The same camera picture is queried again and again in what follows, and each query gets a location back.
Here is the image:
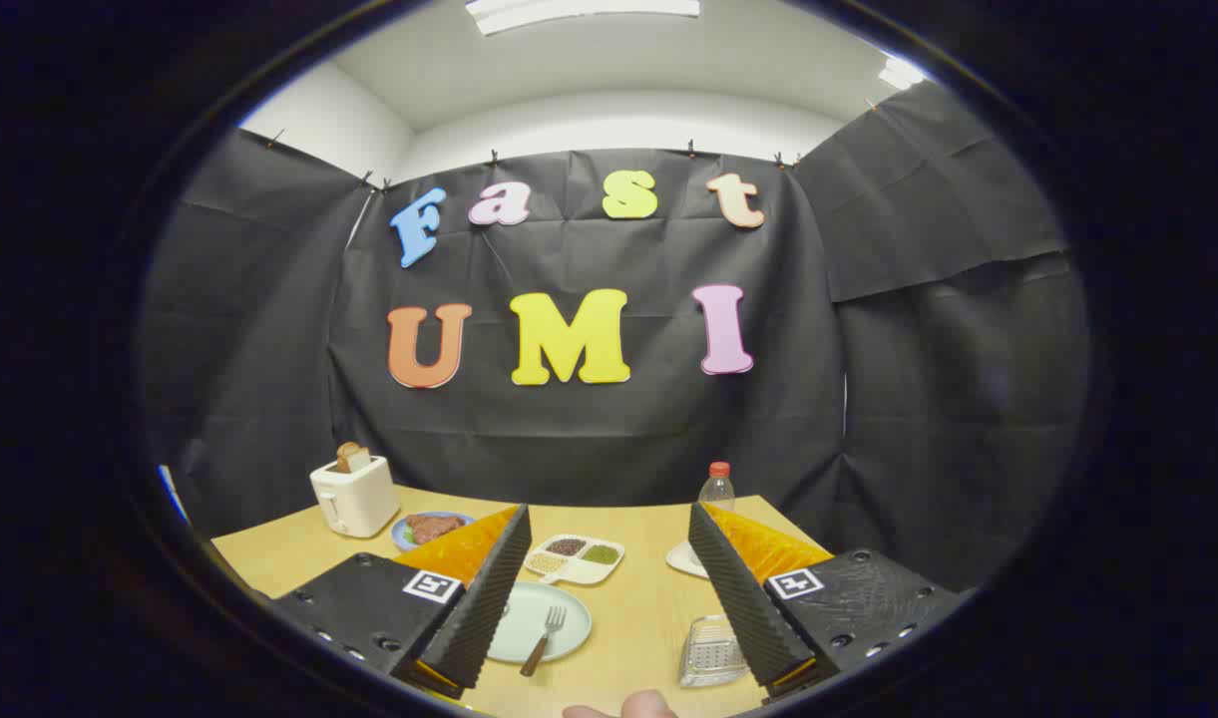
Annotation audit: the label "long ceiling light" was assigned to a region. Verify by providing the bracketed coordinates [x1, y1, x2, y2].
[466, 0, 701, 37]

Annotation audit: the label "fork with wooden handle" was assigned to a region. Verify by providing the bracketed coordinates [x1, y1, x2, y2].
[520, 605, 568, 678]

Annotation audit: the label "brown meat slices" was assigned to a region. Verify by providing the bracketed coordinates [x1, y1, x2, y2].
[406, 513, 467, 545]

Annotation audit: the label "white toaster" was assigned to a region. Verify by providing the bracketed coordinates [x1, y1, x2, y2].
[309, 455, 402, 539]

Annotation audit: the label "white panel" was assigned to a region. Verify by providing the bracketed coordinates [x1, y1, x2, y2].
[158, 464, 191, 525]

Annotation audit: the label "perforated metal tray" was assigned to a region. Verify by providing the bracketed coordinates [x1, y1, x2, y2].
[678, 614, 751, 689]

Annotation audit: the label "clear water bottle red cap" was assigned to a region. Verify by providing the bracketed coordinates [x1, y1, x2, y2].
[698, 462, 736, 515]

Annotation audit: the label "black backdrop cloth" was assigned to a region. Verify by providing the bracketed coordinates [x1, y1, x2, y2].
[140, 80, 1093, 599]

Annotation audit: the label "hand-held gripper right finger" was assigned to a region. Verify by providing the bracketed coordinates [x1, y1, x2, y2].
[687, 501, 961, 704]

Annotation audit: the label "light green plate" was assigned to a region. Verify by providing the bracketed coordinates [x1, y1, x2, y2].
[487, 581, 594, 664]

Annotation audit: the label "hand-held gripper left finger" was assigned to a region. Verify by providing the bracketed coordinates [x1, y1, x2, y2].
[267, 504, 533, 699]

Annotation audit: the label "blue plate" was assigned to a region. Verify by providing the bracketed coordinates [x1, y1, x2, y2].
[391, 511, 476, 552]

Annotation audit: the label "white divided dish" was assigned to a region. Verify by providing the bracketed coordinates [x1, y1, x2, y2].
[524, 534, 626, 586]

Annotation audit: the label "white square coaster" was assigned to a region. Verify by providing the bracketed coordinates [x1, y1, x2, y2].
[665, 539, 711, 580]

